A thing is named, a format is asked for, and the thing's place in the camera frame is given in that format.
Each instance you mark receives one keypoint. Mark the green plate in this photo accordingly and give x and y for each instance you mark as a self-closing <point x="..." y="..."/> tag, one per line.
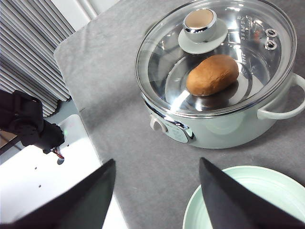
<point x="277" y="187"/>

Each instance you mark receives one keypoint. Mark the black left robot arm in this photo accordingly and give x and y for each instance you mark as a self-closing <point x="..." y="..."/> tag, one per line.
<point x="22" y="116"/>

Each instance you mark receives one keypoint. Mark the light green electric steamer pot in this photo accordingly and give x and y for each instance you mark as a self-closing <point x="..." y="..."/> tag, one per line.
<point x="227" y="131"/>

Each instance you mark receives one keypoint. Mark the glass steamer lid green knob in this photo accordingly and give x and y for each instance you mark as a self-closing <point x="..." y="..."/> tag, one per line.
<point x="256" y="35"/>

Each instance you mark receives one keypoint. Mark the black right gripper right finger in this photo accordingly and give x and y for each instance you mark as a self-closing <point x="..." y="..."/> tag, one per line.
<point x="232" y="207"/>

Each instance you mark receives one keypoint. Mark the grey corrugated panel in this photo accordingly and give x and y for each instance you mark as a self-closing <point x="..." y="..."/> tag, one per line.
<point x="30" y="32"/>

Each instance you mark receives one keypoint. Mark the brown potato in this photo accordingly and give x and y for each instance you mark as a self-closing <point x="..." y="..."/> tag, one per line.
<point x="211" y="74"/>

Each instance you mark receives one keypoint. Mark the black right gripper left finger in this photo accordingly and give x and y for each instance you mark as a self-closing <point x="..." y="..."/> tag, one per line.
<point x="84" y="206"/>

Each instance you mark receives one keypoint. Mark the white robot base platform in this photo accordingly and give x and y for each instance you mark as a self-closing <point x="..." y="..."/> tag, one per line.
<point x="29" y="175"/>

